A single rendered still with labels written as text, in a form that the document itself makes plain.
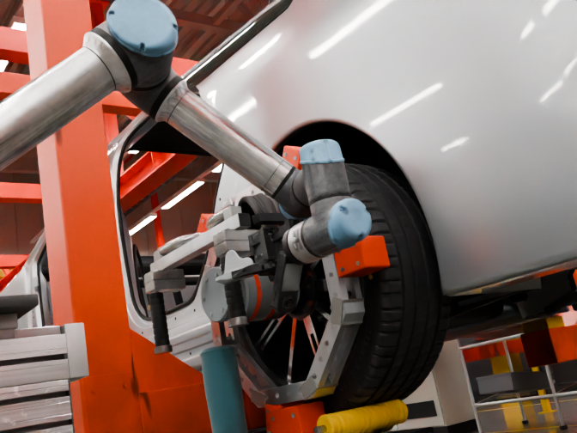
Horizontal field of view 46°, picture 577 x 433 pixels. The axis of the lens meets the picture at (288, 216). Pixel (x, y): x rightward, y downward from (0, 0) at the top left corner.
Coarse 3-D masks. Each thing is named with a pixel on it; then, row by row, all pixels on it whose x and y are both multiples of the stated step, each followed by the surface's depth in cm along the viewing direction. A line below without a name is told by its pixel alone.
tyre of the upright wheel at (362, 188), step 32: (352, 192) 157; (384, 192) 162; (384, 224) 154; (416, 224) 161; (416, 256) 156; (384, 288) 149; (416, 288) 154; (384, 320) 149; (416, 320) 154; (448, 320) 162; (352, 352) 156; (384, 352) 150; (416, 352) 157; (352, 384) 155; (384, 384) 157; (416, 384) 166
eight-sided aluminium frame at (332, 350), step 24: (240, 192) 177; (216, 264) 187; (336, 288) 148; (360, 288) 150; (336, 312) 147; (360, 312) 148; (216, 336) 186; (336, 336) 148; (240, 360) 183; (336, 360) 154; (264, 384) 175; (312, 384) 153; (336, 384) 155
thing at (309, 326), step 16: (304, 272) 179; (320, 272) 171; (304, 288) 180; (320, 288) 168; (304, 304) 179; (320, 304) 168; (272, 320) 183; (288, 320) 199; (304, 320) 173; (256, 336) 190; (272, 336) 183; (288, 336) 196; (304, 336) 199; (320, 336) 169; (256, 352) 185; (272, 352) 188; (288, 352) 191; (304, 352) 193; (272, 368) 182; (288, 368) 177; (304, 368) 186; (288, 384) 174
